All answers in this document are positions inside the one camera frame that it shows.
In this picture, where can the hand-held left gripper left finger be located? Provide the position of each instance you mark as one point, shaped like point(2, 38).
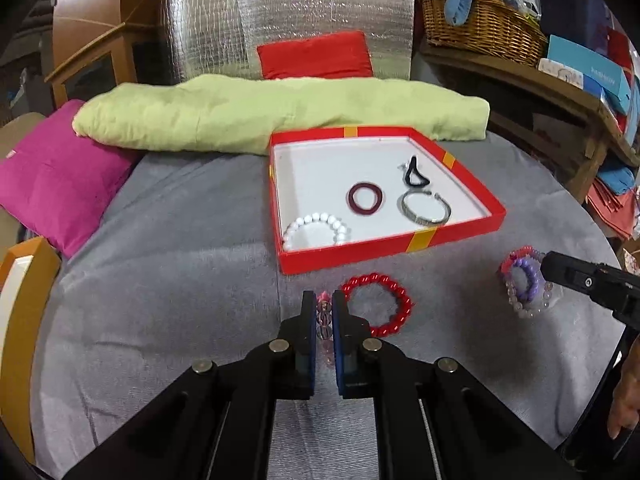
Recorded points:
point(311, 340)

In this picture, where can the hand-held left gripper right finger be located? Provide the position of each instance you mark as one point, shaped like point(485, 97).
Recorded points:
point(340, 340)

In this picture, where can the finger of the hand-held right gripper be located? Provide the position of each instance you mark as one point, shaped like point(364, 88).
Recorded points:
point(575, 275)

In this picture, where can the silver bangle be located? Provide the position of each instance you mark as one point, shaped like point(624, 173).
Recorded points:
point(422, 219)

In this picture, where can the red shallow box tray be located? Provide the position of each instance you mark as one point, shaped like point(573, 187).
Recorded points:
point(320, 170)

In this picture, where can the person's right hand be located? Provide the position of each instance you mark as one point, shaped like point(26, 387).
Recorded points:
point(627, 400)

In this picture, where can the stack of folded cloths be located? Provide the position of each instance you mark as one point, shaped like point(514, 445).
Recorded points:
point(615, 180)

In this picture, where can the wooden side table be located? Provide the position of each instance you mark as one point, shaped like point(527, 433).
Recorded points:
point(550, 85)

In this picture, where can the white patterned box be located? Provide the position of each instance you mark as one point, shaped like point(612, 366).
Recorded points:
point(565, 72)

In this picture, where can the light blue cardboard box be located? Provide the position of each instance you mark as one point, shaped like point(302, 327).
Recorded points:
point(580, 57)

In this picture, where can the red gift bag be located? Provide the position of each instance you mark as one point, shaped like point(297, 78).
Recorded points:
point(620, 50)

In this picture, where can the light green folded blanket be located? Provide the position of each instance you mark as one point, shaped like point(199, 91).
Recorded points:
point(250, 110)

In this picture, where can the wicker basket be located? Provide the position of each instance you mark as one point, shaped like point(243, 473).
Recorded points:
point(480, 30)

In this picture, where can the navy fabric bag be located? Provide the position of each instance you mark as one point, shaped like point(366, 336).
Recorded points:
point(575, 5)

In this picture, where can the orange shallow box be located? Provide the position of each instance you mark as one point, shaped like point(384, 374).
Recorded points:
point(40, 270)

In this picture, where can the red pillow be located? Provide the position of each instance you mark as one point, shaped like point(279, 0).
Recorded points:
point(315, 57)

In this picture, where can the magenta pillow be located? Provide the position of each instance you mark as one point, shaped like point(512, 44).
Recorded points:
point(60, 175)

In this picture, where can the silver foil insulation sheet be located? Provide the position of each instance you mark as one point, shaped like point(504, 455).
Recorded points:
point(210, 20)

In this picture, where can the wooden cabinet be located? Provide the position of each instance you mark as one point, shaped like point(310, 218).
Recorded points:
point(85, 5)

